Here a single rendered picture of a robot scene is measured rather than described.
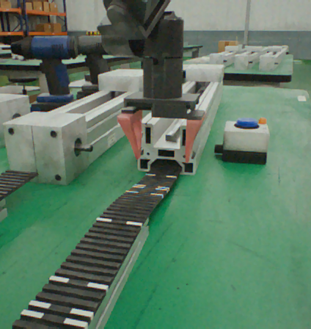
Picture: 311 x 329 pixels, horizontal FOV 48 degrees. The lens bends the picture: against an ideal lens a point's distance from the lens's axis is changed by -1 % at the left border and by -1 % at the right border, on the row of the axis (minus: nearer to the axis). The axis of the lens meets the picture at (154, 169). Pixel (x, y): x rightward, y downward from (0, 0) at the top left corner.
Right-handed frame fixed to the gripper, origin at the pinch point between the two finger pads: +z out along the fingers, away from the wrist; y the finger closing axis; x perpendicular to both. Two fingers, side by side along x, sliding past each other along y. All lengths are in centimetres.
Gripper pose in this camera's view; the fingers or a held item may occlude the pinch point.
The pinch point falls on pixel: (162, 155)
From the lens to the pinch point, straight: 54.9
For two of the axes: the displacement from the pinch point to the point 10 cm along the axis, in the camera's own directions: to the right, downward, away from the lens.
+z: 0.0, 9.4, 3.5
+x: -2.4, 3.4, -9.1
